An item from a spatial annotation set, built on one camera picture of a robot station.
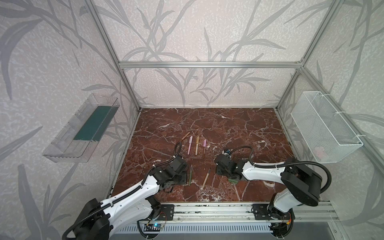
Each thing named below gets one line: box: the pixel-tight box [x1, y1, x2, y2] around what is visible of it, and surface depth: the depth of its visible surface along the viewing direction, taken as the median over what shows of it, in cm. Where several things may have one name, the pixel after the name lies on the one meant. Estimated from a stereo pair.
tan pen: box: [195, 136, 200, 156], surface depth 101 cm
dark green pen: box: [188, 164, 193, 186], surface depth 88 cm
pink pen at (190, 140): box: [187, 135, 193, 155], surface depth 102 cm
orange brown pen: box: [202, 168, 211, 188], surface depth 86 cm
